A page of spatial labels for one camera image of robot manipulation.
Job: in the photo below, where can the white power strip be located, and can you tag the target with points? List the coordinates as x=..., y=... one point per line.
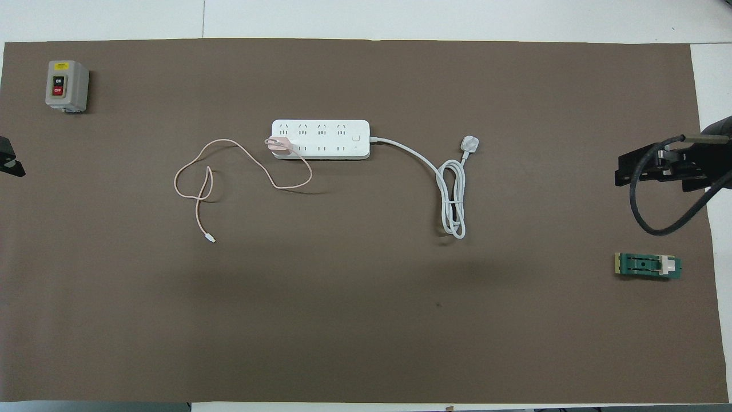
x=326, y=139

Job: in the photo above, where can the pink charger block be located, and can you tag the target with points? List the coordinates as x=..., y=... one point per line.
x=277, y=146

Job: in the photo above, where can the brown table mat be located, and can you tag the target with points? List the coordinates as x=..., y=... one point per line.
x=366, y=320

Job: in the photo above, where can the grey on-off switch box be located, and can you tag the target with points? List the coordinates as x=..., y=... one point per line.
x=73, y=86

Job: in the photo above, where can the green knife switch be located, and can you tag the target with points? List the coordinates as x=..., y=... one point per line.
x=635, y=266

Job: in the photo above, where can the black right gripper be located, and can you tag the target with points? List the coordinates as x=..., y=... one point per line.
x=717, y=157

